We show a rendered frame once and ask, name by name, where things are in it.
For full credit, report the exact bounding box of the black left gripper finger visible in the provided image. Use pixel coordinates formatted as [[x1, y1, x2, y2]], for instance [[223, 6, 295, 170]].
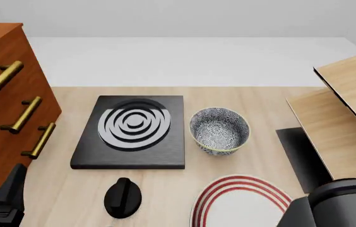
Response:
[[0, 163, 28, 210]]

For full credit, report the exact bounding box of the blue-white patterned bowl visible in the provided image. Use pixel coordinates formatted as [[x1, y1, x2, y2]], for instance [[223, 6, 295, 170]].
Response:
[[189, 107, 251, 156]]

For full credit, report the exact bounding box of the round black stove knob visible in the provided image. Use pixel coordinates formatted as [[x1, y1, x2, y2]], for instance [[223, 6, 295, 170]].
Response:
[[104, 177, 143, 219]]

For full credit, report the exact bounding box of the flat black stove plate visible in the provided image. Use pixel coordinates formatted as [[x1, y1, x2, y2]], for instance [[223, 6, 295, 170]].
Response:
[[69, 95, 186, 170]]

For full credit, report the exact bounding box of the white plate with red rings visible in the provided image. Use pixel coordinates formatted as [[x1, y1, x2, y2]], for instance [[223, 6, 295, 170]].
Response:
[[189, 174, 294, 227]]

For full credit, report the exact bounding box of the pale wooden slat tray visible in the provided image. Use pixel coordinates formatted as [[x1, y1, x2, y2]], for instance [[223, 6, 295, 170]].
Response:
[[275, 48, 356, 194]]

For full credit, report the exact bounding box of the small brass drawer handle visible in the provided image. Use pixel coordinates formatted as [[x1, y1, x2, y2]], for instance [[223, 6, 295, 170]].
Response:
[[21, 122, 57, 160]]

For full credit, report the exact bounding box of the medium brass drawer handle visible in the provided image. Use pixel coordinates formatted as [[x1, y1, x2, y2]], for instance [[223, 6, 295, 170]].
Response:
[[0, 96, 42, 135]]

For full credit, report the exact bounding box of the large brass drawer handle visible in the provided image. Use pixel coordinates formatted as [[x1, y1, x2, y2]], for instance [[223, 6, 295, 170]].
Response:
[[0, 61, 25, 100]]

